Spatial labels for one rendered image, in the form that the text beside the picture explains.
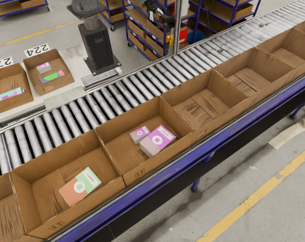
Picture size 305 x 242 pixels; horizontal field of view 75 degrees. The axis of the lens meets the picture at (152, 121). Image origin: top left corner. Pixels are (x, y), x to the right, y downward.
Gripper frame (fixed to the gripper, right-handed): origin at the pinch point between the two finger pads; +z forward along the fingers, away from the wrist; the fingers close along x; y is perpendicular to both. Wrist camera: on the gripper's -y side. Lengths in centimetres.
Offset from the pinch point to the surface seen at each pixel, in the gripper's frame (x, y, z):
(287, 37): -63, -40, 72
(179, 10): -2.5, -27.7, 15.3
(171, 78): 22, -9, 54
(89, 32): 64, -18, 0
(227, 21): -109, 49, 12
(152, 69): 29.2, -0.6, 39.6
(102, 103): 80, -10, 48
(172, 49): 2.1, 1.7, 30.1
